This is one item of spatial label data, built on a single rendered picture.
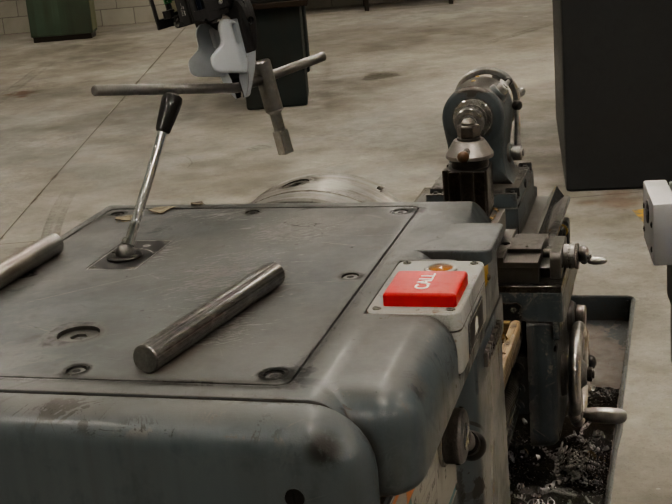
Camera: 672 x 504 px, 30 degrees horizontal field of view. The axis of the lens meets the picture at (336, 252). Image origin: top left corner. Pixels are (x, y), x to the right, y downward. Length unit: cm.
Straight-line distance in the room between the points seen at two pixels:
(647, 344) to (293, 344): 341
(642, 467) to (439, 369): 259
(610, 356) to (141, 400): 199
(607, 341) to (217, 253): 177
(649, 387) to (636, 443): 39
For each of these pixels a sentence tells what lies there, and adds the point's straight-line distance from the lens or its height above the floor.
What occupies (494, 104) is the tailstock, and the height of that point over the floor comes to 111.
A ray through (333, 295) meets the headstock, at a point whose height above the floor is 125.
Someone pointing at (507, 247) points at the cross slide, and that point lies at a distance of 211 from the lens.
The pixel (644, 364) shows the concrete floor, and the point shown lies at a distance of 415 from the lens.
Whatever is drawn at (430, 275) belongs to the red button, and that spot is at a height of 127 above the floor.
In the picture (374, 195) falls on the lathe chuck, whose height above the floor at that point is 122.
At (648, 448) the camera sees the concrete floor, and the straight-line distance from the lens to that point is 361.
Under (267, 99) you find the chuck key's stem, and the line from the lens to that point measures 149.
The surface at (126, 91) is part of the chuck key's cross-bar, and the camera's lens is 138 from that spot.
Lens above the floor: 159
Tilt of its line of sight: 17 degrees down
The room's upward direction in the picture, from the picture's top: 5 degrees counter-clockwise
